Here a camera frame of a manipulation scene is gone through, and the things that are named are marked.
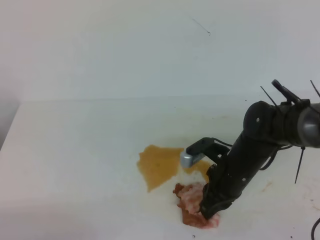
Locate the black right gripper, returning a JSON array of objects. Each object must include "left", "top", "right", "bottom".
[{"left": 199, "top": 134, "right": 273, "bottom": 219}]

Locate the pink striped stained rag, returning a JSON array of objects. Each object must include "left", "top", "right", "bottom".
[{"left": 172, "top": 182, "right": 220, "bottom": 229}]

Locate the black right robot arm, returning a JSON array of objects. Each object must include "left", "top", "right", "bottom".
[{"left": 199, "top": 79, "right": 320, "bottom": 220}]

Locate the brown coffee spill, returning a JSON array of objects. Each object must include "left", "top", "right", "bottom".
[{"left": 136, "top": 144, "right": 211, "bottom": 193}]

